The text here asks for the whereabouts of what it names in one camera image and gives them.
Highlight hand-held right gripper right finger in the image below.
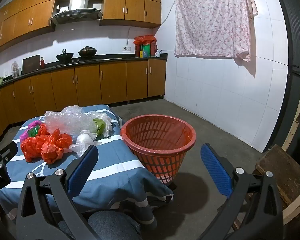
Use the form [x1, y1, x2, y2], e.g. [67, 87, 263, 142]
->
[200, 143, 283, 240]

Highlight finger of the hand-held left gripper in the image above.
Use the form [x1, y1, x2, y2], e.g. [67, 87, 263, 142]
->
[0, 141, 18, 167]

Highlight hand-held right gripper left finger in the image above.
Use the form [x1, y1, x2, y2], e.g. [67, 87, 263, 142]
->
[16, 145, 99, 240]

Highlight white plastic bag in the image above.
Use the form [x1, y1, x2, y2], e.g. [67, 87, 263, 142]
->
[69, 129, 98, 158]

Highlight green plastic bag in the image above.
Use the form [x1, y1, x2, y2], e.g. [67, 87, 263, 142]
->
[92, 118, 107, 135]

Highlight red plastic basket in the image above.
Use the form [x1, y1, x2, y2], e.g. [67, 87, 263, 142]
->
[120, 114, 197, 184]

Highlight magenta plastic bag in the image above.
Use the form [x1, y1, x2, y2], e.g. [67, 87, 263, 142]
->
[19, 120, 42, 141]

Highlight blue white striped tablecloth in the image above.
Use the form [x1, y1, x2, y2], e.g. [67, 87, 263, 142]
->
[0, 104, 174, 230]

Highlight shiny green wrapper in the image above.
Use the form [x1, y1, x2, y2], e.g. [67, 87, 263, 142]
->
[27, 127, 41, 138]

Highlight small red plastic bag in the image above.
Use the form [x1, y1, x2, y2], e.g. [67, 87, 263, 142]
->
[37, 123, 50, 137]

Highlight clear bubble wrap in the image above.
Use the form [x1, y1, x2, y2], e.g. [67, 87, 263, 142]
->
[44, 105, 96, 140]

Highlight clear thin plastic bag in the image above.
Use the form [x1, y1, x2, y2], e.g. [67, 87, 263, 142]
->
[88, 112, 113, 138]

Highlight person's jeans leg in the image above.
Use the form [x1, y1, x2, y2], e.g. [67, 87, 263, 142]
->
[57, 209, 143, 240]

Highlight brown wooden stool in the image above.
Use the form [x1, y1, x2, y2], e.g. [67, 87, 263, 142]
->
[254, 144, 300, 207]

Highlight wooden lower cabinets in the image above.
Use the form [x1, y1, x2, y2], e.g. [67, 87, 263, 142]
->
[0, 59, 167, 143]

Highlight wooden cabinets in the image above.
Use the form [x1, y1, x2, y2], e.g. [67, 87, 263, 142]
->
[0, 59, 167, 143]
[0, 0, 162, 55]

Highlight dark cutting board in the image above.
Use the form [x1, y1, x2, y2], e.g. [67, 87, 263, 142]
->
[22, 54, 41, 74]

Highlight black wok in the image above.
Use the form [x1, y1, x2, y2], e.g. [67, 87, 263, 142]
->
[56, 49, 74, 64]

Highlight black kitchen countertop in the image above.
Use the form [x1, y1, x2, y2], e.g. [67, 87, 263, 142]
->
[0, 54, 168, 91]

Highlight black pot with lid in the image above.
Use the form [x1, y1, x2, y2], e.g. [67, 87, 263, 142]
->
[78, 46, 98, 60]

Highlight wooden upper cabinets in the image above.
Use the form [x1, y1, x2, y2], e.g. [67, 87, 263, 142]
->
[0, 0, 162, 55]

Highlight red bag on boxes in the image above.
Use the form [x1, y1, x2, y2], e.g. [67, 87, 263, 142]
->
[133, 35, 157, 46]

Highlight pink floral cloth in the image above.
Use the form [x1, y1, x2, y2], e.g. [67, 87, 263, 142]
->
[174, 0, 259, 63]

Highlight steel range hood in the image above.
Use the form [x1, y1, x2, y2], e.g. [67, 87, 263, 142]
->
[50, 0, 103, 26]

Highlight white wooden frame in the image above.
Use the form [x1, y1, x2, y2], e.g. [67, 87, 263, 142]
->
[281, 85, 300, 226]

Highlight white power cable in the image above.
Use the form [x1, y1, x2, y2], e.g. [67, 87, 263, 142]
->
[126, 0, 177, 48]

